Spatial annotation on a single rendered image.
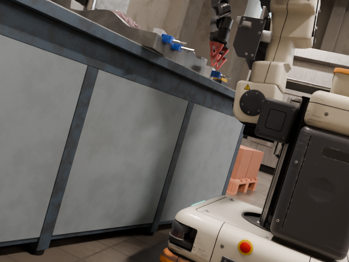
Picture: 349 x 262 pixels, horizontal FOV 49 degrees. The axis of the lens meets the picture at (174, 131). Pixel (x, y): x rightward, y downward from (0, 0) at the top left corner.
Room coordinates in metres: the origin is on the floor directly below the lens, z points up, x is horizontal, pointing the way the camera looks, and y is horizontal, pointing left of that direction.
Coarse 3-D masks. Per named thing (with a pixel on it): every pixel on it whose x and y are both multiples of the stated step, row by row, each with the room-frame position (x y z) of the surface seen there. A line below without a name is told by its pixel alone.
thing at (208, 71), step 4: (208, 68) 1.80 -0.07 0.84; (212, 68) 1.80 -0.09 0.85; (204, 72) 1.81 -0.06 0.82; (208, 72) 1.80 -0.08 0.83; (212, 72) 1.80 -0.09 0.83; (216, 72) 1.79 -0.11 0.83; (220, 72) 1.79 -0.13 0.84; (208, 76) 1.80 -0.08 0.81; (212, 76) 1.80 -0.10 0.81; (216, 76) 1.79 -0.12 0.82; (220, 76) 1.80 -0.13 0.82; (224, 76) 1.79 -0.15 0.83; (228, 76) 1.79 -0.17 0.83
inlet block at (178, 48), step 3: (174, 45) 1.52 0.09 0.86; (177, 45) 1.52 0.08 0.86; (180, 45) 1.52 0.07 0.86; (171, 48) 1.52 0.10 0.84; (174, 48) 1.52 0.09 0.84; (177, 48) 1.51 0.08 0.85; (180, 48) 1.53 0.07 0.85; (183, 48) 1.52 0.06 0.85; (186, 48) 1.52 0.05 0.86; (189, 48) 1.52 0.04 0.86; (177, 51) 1.56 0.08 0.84; (180, 51) 1.54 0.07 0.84; (189, 51) 1.52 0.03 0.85; (192, 51) 1.51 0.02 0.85
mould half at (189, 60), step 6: (180, 54) 1.68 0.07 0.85; (186, 54) 1.72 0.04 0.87; (192, 54) 1.76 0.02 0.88; (180, 60) 1.69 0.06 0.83; (186, 60) 1.73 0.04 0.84; (192, 60) 1.77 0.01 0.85; (198, 60) 1.81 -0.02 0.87; (204, 60) 1.85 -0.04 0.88; (186, 66) 1.74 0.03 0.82; (192, 66) 1.78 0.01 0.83; (198, 66) 1.82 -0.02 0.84; (204, 66) 1.86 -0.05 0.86; (198, 72) 1.83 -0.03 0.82
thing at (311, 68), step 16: (304, 64) 6.80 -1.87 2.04; (320, 64) 6.69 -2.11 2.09; (336, 64) 6.39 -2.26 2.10; (288, 80) 6.84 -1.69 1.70; (304, 80) 6.76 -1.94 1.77; (320, 80) 6.66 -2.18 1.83; (288, 96) 6.84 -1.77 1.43; (256, 144) 6.95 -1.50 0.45; (272, 144) 6.82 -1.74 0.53; (272, 160) 6.81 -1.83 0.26
